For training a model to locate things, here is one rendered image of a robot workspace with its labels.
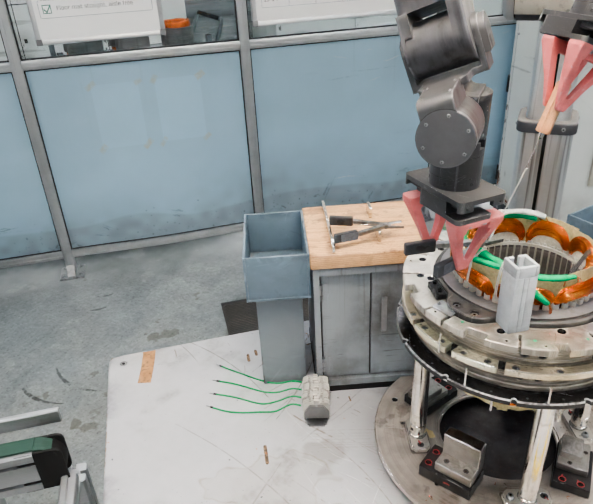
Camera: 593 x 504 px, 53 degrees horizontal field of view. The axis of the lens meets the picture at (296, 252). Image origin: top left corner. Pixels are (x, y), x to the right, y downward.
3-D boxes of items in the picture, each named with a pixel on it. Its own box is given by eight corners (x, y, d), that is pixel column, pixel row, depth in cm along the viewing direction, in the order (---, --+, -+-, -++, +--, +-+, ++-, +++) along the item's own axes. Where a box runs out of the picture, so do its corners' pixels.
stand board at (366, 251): (310, 270, 94) (309, 257, 93) (302, 219, 111) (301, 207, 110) (433, 261, 95) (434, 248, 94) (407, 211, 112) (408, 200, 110)
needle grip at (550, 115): (542, 133, 69) (565, 82, 67) (532, 129, 70) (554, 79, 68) (552, 136, 70) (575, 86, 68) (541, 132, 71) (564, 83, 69)
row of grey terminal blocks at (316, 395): (330, 426, 100) (329, 407, 98) (302, 426, 100) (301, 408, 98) (329, 386, 109) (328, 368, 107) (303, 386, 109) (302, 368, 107)
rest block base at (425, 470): (433, 452, 91) (434, 443, 90) (483, 478, 87) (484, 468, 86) (418, 474, 88) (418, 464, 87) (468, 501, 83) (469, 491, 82)
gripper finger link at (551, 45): (557, 110, 64) (599, 22, 61) (514, 95, 70) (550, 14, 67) (598, 124, 67) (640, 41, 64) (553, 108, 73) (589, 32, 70)
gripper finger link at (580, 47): (552, 108, 65) (593, 21, 62) (509, 94, 71) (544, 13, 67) (592, 122, 68) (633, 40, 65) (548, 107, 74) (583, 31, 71)
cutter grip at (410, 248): (405, 256, 72) (406, 245, 72) (402, 253, 73) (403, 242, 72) (435, 251, 73) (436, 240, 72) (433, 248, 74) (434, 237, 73)
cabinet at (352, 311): (317, 392, 107) (312, 270, 95) (309, 331, 124) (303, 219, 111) (423, 384, 108) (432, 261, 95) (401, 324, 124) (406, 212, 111)
